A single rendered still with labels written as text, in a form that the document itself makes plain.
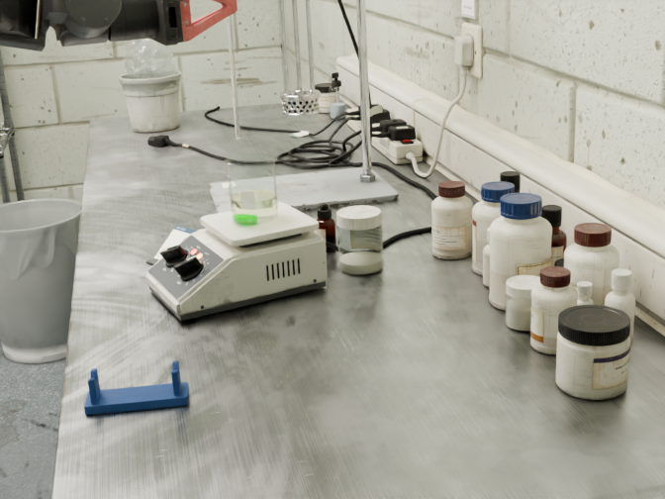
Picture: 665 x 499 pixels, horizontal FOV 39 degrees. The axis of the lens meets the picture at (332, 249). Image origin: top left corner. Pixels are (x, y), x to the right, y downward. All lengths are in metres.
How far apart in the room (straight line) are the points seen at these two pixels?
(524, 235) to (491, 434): 0.29
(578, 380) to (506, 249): 0.22
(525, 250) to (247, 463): 0.43
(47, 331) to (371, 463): 2.12
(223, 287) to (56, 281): 1.72
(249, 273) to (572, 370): 0.42
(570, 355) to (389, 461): 0.21
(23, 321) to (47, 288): 0.12
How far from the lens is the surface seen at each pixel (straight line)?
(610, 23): 1.22
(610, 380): 0.93
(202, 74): 3.61
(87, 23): 1.00
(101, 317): 1.19
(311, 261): 1.18
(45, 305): 2.84
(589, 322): 0.93
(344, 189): 1.60
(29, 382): 2.83
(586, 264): 1.06
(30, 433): 2.56
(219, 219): 1.22
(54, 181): 3.68
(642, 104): 1.17
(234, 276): 1.14
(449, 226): 1.27
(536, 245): 1.10
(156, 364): 1.04
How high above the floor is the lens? 1.19
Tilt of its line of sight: 19 degrees down
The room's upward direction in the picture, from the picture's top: 3 degrees counter-clockwise
